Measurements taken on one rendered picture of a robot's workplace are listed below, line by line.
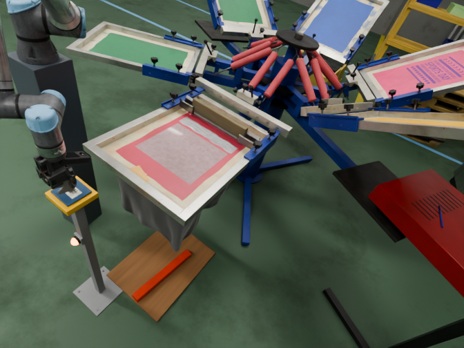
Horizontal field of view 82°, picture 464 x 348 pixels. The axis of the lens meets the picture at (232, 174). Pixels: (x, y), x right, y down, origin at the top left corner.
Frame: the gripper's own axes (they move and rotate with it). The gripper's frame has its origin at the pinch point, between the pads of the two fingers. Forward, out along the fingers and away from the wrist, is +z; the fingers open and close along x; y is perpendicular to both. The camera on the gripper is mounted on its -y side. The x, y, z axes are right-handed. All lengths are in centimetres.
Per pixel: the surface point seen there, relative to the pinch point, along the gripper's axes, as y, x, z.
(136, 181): -18.1, 14.5, -1.4
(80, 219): 0.7, 1.9, 17.3
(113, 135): -30.3, -13.6, -1.4
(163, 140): -48.0, 0.5, 2.0
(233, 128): -77, 23, -5
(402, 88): -193, 89, -24
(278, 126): -99, 40, -6
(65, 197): 3.0, 1.1, 1.1
